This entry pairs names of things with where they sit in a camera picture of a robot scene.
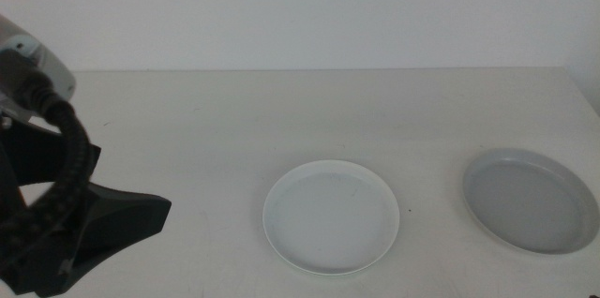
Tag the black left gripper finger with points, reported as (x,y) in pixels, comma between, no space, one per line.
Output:
(42,157)
(122,218)

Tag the grey shallow bowl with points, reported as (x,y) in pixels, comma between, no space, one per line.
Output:
(529,202)

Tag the white shallow bowl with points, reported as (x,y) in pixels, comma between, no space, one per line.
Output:
(330,218)

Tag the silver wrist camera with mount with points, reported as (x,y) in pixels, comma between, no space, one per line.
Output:
(51,73)

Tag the pale green shallow bowl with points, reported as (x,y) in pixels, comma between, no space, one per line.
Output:
(330,274)

